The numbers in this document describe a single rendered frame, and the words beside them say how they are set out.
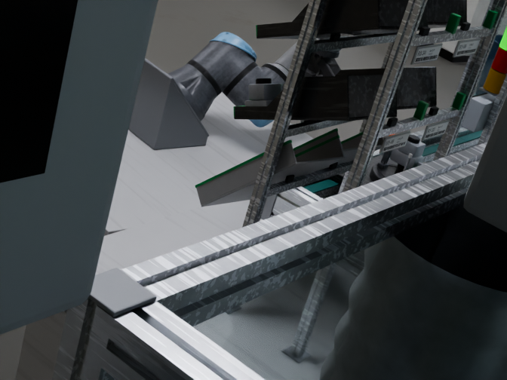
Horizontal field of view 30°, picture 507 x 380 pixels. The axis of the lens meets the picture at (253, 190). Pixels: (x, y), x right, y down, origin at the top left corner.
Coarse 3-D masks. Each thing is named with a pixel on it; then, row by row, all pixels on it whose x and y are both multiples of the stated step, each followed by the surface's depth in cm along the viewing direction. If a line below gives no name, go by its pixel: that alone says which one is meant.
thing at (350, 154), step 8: (336, 128) 177; (320, 136) 180; (328, 136) 179; (352, 136) 191; (360, 136) 190; (304, 144) 183; (312, 144) 182; (344, 144) 193; (352, 144) 191; (376, 144) 187; (296, 152) 185; (344, 152) 179; (352, 152) 182; (344, 160) 189; (352, 160) 192
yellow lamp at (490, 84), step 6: (492, 72) 212; (498, 72) 211; (486, 78) 214; (492, 78) 212; (498, 78) 211; (504, 78) 211; (486, 84) 213; (492, 84) 212; (498, 84) 212; (492, 90) 212; (498, 90) 212
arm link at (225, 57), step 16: (224, 32) 245; (208, 48) 243; (224, 48) 242; (240, 48) 242; (208, 64) 241; (224, 64) 242; (240, 64) 242; (256, 64) 245; (224, 80) 243; (240, 80) 242
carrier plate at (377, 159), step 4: (376, 156) 241; (380, 156) 242; (372, 160) 238; (376, 160) 239; (380, 160) 239; (372, 164) 235; (396, 164) 239; (368, 168) 232; (368, 172) 230; (332, 176) 225; (336, 176) 224; (340, 176) 223; (368, 176) 227; (336, 180) 224; (340, 180) 224; (364, 180) 224; (368, 180) 225; (364, 184) 222
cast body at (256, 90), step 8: (256, 80) 175; (264, 80) 174; (256, 88) 174; (264, 88) 172; (272, 88) 174; (280, 88) 175; (256, 96) 174; (264, 96) 173; (272, 96) 174; (248, 104) 176; (256, 104) 174; (264, 104) 173
